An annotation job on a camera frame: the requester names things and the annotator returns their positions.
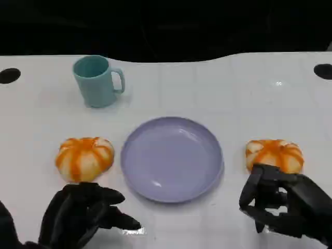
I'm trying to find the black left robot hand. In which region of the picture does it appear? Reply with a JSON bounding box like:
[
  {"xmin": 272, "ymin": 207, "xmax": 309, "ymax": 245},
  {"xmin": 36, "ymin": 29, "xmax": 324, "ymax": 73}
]
[{"xmin": 38, "ymin": 182, "xmax": 142, "ymax": 249}]

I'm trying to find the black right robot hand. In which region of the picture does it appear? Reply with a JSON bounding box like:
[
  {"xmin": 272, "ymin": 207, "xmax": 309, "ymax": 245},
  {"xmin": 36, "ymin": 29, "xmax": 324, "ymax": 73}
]
[{"xmin": 238, "ymin": 163, "xmax": 332, "ymax": 246}]

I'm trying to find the orange white toy bread roll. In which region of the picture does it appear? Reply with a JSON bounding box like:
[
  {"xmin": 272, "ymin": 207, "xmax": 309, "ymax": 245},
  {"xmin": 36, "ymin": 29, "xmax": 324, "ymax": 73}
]
[
  {"xmin": 54, "ymin": 136, "xmax": 115, "ymax": 183},
  {"xmin": 245, "ymin": 139, "xmax": 304, "ymax": 174}
]

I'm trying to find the lilac plate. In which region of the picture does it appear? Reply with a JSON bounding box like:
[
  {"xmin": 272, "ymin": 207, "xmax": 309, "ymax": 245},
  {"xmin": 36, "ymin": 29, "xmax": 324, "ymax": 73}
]
[{"xmin": 120, "ymin": 116, "xmax": 225, "ymax": 204}]

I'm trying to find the pale green mug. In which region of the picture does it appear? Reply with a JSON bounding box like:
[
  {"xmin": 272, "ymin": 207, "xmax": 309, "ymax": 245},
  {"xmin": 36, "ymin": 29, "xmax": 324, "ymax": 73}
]
[{"xmin": 72, "ymin": 55, "xmax": 126, "ymax": 108}]

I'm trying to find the black round table grommet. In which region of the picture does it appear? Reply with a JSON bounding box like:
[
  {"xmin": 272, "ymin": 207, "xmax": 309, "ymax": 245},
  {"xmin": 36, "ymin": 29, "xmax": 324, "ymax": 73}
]
[
  {"xmin": 0, "ymin": 68, "xmax": 21, "ymax": 85},
  {"xmin": 313, "ymin": 63, "xmax": 332, "ymax": 80}
]

